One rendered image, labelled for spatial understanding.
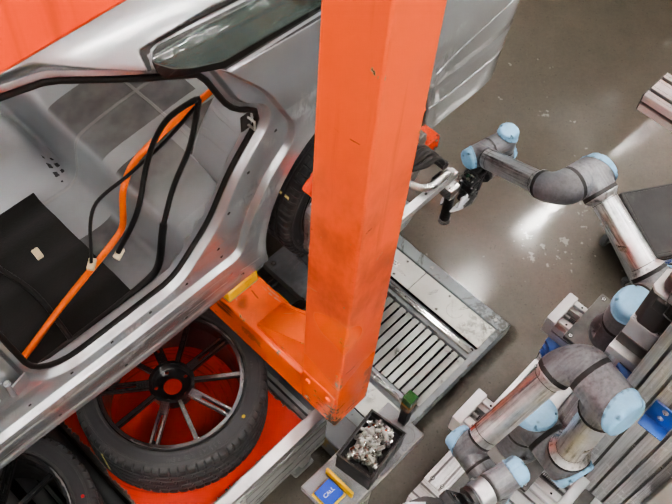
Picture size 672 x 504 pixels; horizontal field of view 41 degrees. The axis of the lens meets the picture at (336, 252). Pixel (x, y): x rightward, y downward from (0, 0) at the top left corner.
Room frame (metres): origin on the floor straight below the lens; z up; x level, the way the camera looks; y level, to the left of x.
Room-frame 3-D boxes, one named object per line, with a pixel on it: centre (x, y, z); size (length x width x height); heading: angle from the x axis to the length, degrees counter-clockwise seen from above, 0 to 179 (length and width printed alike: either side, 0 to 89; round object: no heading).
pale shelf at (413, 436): (1.03, -0.16, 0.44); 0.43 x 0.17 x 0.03; 140
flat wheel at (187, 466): (1.23, 0.52, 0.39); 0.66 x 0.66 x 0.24
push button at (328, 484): (0.90, -0.05, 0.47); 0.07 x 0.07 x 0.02; 50
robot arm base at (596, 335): (1.40, -0.91, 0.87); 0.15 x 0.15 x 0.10
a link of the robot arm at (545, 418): (1.01, -0.61, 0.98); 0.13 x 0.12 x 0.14; 37
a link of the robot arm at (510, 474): (0.75, -0.47, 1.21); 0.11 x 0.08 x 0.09; 127
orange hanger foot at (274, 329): (1.44, 0.22, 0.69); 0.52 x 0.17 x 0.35; 50
